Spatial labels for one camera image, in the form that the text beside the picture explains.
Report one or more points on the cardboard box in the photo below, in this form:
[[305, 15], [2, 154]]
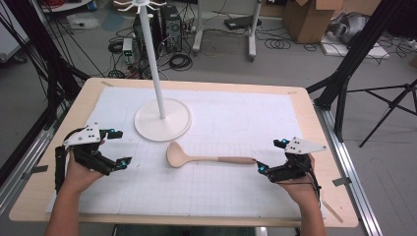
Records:
[[308, 23]]

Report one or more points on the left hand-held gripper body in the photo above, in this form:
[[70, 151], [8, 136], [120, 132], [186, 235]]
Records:
[[83, 136]]

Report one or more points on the white flat board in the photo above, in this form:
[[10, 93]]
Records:
[[373, 50]]

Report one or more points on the white round table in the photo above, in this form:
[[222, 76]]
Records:
[[65, 6]]

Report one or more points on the white rolling stand leg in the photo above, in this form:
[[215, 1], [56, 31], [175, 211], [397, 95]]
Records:
[[197, 32], [252, 39]]

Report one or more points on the small grey device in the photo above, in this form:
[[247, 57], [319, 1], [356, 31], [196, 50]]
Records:
[[127, 49]]

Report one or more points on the black flat box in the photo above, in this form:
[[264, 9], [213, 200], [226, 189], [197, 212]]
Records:
[[241, 22]]

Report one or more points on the grey metal bracket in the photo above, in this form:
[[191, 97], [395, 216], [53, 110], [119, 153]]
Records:
[[34, 171], [342, 181]]

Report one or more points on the black tripod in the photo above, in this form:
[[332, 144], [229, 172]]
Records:
[[391, 105]]

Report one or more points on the aluminium rail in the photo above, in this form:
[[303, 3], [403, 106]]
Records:
[[23, 164], [347, 164]]

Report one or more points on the grey rounded appliance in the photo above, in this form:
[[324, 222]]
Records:
[[349, 28]]

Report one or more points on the white hook stand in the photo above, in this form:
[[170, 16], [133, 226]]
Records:
[[154, 65]]

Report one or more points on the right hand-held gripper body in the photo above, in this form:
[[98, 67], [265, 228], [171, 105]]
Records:
[[296, 167]]

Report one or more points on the black computer tower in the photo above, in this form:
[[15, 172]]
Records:
[[171, 28]]

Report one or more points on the person's left hand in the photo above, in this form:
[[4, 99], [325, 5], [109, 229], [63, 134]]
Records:
[[77, 177]]

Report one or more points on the person's right hand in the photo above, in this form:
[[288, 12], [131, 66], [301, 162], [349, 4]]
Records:
[[303, 188]]

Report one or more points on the wooden stick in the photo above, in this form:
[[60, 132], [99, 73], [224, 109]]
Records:
[[332, 211]]

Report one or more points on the wooden ladle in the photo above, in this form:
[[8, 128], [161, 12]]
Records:
[[178, 157]]

